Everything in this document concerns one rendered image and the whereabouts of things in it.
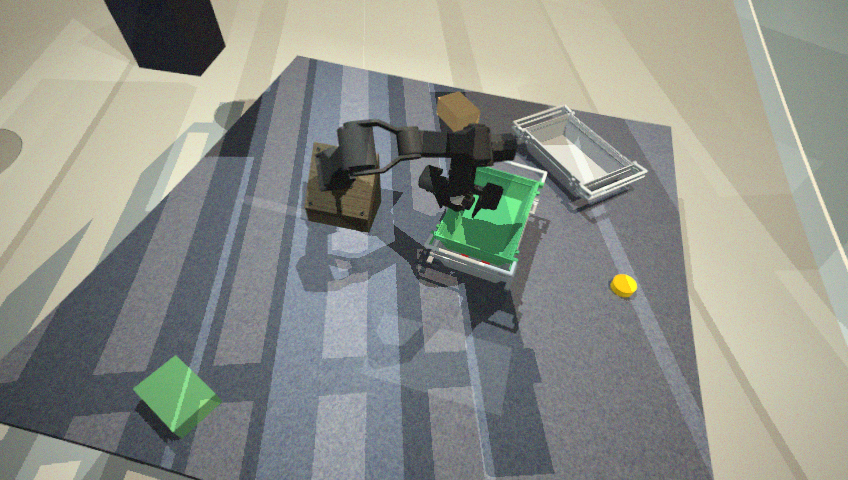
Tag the yellow short cylinder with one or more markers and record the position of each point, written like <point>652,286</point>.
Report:
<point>623,285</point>

